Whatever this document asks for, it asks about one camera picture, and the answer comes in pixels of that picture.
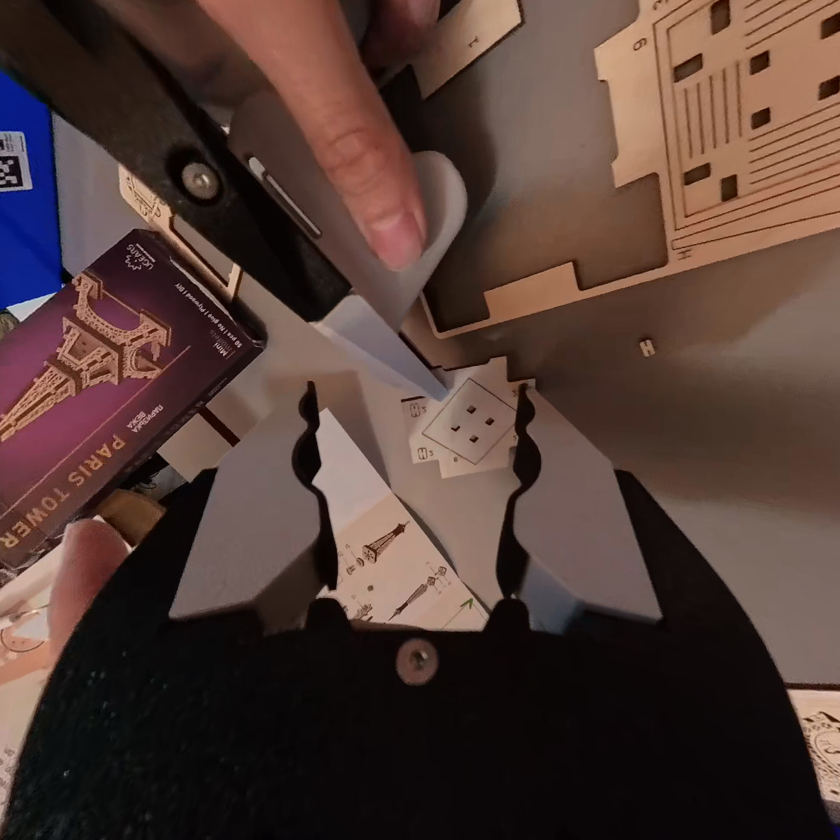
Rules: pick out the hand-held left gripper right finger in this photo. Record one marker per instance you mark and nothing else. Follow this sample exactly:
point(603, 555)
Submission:
point(584, 538)

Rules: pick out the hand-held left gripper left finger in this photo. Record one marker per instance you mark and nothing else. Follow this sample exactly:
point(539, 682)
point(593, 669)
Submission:
point(249, 525)

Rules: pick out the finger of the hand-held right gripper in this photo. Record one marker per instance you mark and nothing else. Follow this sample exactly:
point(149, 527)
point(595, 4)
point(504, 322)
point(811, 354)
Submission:
point(387, 348)

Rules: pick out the cross-shaped wooden piece diamond print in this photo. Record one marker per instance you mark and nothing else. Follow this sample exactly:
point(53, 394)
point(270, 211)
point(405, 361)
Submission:
point(479, 394)

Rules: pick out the wooden puzzle sheet square cutout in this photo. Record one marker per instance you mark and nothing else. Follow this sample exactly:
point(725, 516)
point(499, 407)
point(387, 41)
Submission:
point(643, 131)

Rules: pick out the grey desk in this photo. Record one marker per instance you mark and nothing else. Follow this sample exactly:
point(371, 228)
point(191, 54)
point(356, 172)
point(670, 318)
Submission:
point(722, 459)

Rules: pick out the person's left hand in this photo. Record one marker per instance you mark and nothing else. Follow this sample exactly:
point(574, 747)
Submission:
point(85, 571)

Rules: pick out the person's right hand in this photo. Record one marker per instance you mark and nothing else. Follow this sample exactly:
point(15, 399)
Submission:
point(328, 98)

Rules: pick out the wooden puzzle sheet rectangular hole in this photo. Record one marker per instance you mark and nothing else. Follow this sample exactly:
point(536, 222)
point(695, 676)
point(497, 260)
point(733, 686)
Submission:
point(141, 197)

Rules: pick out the blue plastic bin white tag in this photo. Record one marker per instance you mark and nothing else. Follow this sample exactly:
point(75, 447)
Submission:
point(26, 249)

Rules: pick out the white tower instruction sheet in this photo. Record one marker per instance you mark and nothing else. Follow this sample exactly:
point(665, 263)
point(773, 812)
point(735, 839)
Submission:
point(407, 571)

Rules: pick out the purple puzzle box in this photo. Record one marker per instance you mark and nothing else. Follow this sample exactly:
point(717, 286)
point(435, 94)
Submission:
point(131, 407)

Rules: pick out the wooden puzzle sheet arch parts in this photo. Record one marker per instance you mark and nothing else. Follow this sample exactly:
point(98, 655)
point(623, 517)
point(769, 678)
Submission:
point(820, 741)

